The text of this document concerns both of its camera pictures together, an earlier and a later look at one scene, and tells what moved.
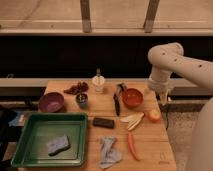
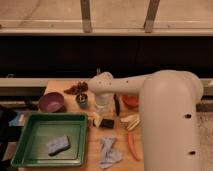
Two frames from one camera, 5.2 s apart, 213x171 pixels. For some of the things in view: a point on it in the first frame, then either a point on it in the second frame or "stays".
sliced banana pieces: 132,120 stays
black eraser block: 102,122 stays
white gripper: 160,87 to 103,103
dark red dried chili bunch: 77,89 stays
